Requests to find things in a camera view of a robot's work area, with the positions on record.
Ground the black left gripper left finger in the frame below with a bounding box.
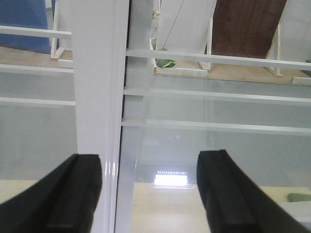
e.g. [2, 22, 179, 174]
[0, 154, 102, 233]

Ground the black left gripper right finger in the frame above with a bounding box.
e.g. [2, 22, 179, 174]
[196, 150, 310, 233]

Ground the white framed sliding glass door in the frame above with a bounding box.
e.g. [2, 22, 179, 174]
[71, 0, 311, 233]

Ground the brown wooden door panel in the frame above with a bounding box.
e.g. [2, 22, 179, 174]
[211, 0, 286, 59]

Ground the light wooden base platform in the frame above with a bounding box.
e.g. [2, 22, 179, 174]
[0, 179, 311, 233]

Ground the green bag behind glass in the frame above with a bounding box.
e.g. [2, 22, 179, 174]
[155, 59, 177, 68]

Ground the blue panel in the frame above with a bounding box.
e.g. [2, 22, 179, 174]
[0, 0, 51, 53]

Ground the white wall panel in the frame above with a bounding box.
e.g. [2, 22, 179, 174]
[156, 0, 217, 54]

